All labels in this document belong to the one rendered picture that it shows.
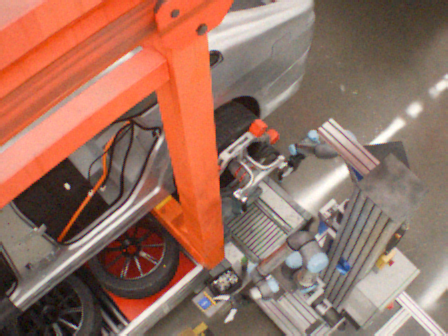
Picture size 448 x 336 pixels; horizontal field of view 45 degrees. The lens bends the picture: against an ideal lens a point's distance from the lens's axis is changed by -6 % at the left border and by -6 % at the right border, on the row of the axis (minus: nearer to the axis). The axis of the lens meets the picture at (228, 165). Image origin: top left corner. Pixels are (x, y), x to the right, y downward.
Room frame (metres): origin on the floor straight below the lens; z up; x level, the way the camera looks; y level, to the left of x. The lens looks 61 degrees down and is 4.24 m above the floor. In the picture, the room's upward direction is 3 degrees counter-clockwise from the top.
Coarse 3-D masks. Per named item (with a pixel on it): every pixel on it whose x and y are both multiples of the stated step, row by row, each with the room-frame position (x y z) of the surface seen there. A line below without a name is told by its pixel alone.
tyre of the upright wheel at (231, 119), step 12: (216, 108) 2.12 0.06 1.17; (228, 108) 2.13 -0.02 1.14; (240, 108) 2.16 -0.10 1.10; (216, 120) 2.02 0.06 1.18; (228, 120) 2.02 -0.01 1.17; (240, 120) 2.03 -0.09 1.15; (252, 120) 2.05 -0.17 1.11; (216, 132) 1.93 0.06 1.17; (228, 132) 1.93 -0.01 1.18; (240, 132) 1.95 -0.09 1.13; (216, 144) 1.85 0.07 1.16
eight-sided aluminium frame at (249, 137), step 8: (248, 136) 1.92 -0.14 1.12; (264, 136) 1.98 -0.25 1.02; (232, 144) 1.87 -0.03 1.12; (248, 144) 1.88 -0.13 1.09; (224, 152) 1.82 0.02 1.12; (232, 152) 1.81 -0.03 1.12; (224, 160) 1.77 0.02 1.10; (224, 168) 1.75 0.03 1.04; (232, 184) 1.85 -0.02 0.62; (240, 184) 1.84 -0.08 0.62; (224, 192) 1.76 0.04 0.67
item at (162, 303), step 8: (192, 272) 1.28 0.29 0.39; (200, 272) 1.29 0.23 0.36; (184, 280) 1.22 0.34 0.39; (192, 280) 1.24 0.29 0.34; (176, 288) 1.17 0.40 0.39; (184, 288) 1.18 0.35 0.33; (168, 296) 1.11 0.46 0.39; (176, 296) 1.13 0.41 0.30; (152, 304) 1.05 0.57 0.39; (160, 304) 1.05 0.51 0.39; (168, 304) 1.08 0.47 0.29; (144, 312) 1.00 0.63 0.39; (152, 312) 1.00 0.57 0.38; (136, 320) 0.94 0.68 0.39; (144, 320) 0.95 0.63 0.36; (128, 328) 0.88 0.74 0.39; (136, 328) 0.89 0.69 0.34
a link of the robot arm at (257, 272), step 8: (296, 232) 1.13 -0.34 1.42; (304, 232) 1.12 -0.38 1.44; (288, 240) 1.10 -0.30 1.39; (296, 240) 1.08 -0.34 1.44; (304, 240) 1.07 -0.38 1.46; (280, 248) 1.08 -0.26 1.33; (288, 248) 1.07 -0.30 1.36; (296, 248) 1.05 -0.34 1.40; (272, 256) 1.06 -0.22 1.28; (280, 256) 1.04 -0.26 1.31; (256, 264) 1.06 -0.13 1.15; (264, 264) 1.03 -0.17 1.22; (272, 264) 1.02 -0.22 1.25; (248, 272) 1.02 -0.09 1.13; (256, 272) 1.00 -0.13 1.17; (264, 272) 1.00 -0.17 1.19; (256, 280) 0.96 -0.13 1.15
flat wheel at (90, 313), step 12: (72, 276) 1.23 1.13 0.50; (60, 288) 1.20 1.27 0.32; (72, 288) 1.15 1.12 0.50; (84, 288) 1.14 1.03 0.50; (84, 300) 1.06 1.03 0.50; (96, 300) 1.10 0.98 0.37; (24, 312) 1.00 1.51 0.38; (48, 312) 0.99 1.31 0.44; (60, 312) 0.98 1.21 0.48; (72, 312) 0.98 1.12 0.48; (84, 312) 0.97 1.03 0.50; (96, 312) 0.98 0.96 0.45; (12, 324) 0.88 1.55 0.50; (24, 324) 0.92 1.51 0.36; (48, 324) 0.89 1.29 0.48; (84, 324) 0.89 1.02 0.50; (96, 324) 0.90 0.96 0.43
